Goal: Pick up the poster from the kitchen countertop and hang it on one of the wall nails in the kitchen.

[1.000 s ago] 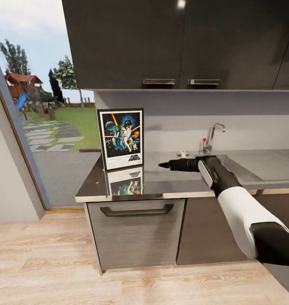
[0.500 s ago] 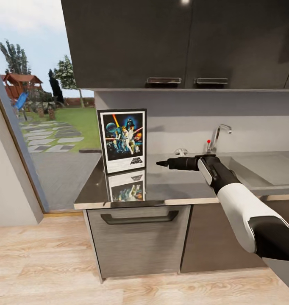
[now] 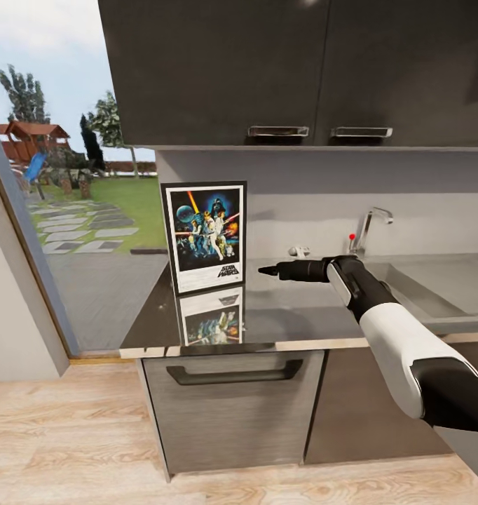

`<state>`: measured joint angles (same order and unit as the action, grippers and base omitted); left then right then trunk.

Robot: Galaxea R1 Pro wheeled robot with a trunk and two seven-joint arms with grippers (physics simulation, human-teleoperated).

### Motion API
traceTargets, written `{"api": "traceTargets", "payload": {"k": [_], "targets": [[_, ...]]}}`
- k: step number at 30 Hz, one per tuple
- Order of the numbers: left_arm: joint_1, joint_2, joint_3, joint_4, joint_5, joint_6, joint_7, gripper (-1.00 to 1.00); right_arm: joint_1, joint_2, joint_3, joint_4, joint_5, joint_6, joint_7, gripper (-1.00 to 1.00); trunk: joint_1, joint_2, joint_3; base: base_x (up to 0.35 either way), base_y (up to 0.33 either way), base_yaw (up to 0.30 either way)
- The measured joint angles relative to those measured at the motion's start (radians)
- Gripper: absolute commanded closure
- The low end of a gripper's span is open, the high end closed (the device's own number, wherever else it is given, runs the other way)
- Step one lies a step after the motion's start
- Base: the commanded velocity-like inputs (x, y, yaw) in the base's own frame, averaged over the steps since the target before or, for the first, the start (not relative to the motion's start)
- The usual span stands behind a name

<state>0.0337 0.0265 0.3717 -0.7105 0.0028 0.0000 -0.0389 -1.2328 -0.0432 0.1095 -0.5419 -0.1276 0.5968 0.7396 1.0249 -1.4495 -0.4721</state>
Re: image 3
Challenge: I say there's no poster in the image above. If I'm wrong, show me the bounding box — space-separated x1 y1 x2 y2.
161 181 247 297

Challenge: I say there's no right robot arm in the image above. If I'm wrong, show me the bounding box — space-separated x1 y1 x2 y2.
258 245 478 477

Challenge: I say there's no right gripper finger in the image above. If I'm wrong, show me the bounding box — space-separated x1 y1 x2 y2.
258 263 281 280

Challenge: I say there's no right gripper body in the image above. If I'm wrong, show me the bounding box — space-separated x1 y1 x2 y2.
278 260 317 282

